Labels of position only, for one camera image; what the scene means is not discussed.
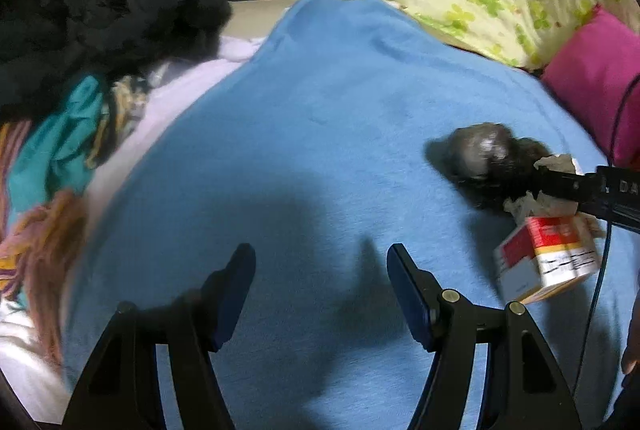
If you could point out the pink pillow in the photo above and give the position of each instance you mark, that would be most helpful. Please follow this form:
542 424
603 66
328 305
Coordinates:
595 70

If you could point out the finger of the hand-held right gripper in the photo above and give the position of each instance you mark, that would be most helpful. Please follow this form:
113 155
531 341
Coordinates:
565 186

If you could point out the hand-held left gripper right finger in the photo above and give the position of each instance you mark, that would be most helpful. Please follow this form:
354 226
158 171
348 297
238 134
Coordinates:
410 300

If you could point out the blue towel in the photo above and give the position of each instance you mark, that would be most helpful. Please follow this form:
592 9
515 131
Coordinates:
300 110

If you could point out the white tissue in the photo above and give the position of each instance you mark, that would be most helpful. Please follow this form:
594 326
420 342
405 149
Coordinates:
522 208

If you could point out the red white medicine box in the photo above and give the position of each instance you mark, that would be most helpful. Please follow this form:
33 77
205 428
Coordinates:
545 260

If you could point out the teal garment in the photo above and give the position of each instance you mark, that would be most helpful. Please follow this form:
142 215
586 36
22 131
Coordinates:
60 145

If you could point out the black fuzzy garment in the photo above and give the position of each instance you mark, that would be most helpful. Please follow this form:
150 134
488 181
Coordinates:
100 10

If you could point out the pink orange striped cloth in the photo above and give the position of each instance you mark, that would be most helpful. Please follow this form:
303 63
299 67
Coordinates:
50 235

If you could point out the dark grey plastic ball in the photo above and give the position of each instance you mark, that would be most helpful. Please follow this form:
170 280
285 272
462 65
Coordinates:
480 150

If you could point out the yellow grey patterned cloth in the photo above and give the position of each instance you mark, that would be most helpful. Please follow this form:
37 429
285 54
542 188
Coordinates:
125 102

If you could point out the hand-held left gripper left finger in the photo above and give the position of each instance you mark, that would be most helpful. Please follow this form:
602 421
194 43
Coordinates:
234 292

